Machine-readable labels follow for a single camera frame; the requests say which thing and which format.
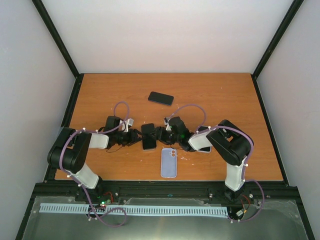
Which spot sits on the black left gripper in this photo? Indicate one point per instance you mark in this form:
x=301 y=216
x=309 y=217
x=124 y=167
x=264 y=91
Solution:
x=133 y=137

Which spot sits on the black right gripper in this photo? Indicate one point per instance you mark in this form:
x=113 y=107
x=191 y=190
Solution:
x=159 y=134

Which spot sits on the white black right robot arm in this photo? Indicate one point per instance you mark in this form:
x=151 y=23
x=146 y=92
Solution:
x=233 y=145

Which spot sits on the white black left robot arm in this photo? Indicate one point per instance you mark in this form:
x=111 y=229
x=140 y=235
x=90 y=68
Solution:
x=70 y=149

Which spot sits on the lavender plain phone case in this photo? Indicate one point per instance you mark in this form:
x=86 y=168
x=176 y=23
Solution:
x=168 y=167

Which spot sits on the blue-edged black phone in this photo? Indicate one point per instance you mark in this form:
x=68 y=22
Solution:
x=160 y=98

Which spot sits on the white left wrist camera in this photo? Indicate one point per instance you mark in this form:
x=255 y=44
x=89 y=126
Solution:
x=127 y=124

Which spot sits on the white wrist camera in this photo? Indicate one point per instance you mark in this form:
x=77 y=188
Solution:
x=127 y=124
x=166 y=121

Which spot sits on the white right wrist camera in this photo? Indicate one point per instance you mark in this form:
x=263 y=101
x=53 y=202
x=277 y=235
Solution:
x=166 y=121

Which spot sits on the black left side rail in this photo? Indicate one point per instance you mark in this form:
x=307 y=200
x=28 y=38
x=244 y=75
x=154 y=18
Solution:
x=51 y=171

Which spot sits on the light blue slotted cable duct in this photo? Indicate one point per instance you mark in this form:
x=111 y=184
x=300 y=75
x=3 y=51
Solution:
x=136 y=210

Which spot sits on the black right side rail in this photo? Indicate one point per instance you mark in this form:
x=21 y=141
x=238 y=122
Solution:
x=270 y=131

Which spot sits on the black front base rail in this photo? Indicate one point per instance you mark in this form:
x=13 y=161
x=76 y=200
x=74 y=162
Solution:
x=213 y=192

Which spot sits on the black left rear frame post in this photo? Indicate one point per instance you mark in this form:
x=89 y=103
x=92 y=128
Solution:
x=47 y=20

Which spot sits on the black frame post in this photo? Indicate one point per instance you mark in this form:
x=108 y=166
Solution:
x=47 y=20
x=283 y=26

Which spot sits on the black right rear frame post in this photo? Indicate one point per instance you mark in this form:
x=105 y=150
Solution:
x=283 y=26

